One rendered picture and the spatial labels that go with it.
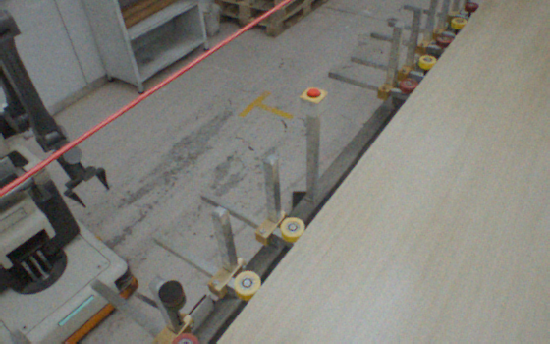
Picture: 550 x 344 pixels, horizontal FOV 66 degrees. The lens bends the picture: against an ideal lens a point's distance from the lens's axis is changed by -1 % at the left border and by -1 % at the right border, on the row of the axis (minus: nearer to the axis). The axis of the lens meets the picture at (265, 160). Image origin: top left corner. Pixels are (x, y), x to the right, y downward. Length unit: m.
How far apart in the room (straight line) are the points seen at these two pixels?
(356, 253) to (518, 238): 0.51
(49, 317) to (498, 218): 1.89
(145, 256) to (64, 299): 0.56
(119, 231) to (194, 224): 0.47
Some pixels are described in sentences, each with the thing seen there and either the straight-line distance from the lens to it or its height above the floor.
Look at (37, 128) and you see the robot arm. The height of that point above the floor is 1.28.
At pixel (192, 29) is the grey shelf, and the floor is 0.18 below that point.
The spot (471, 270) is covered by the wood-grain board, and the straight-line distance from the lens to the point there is 1.45.
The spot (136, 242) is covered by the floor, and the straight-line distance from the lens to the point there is 2.71.
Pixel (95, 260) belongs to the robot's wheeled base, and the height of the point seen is 0.28.
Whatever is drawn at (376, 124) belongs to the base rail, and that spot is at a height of 0.70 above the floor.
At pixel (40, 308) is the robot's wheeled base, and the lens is 2.32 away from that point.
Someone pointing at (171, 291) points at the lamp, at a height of 1.11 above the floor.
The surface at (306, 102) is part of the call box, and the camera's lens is 1.45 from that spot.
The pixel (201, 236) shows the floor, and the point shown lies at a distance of 2.63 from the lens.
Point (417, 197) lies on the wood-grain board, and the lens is 1.59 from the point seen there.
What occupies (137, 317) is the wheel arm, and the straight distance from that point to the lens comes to 1.41.
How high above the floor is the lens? 2.04
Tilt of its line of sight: 43 degrees down
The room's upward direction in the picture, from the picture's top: 5 degrees counter-clockwise
